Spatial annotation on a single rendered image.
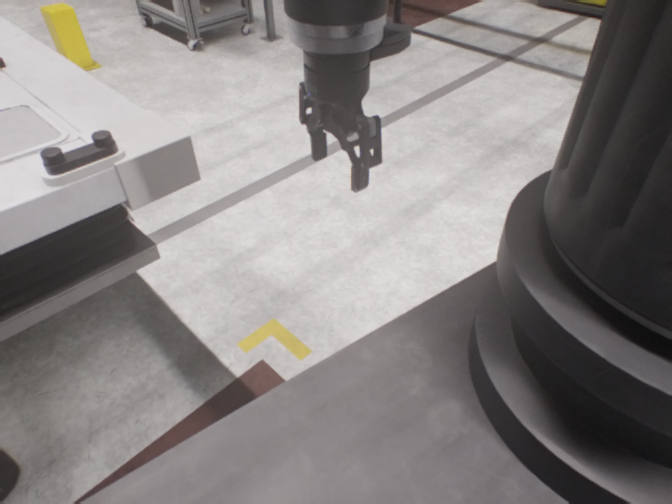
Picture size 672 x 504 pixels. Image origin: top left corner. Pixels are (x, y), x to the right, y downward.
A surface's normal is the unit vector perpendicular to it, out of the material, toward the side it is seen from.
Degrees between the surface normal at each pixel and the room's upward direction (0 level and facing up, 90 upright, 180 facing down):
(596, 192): 90
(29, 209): 90
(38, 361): 0
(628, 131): 90
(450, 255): 0
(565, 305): 0
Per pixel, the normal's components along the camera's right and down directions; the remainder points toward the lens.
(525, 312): -0.98, 0.15
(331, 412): -0.02, -0.74
